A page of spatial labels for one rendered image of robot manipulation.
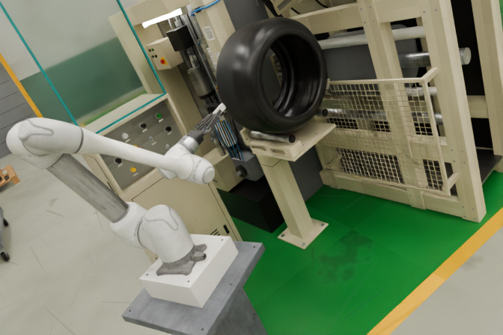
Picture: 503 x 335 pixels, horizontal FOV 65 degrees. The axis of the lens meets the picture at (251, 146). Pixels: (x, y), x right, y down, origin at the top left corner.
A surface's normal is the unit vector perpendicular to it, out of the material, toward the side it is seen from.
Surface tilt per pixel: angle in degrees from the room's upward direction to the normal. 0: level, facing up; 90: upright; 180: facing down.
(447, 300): 0
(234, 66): 54
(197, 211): 90
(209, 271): 90
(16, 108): 90
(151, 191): 90
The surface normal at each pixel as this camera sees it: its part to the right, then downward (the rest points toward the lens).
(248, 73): -0.18, 0.12
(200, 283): 0.81, -0.08
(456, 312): -0.36, -0.84
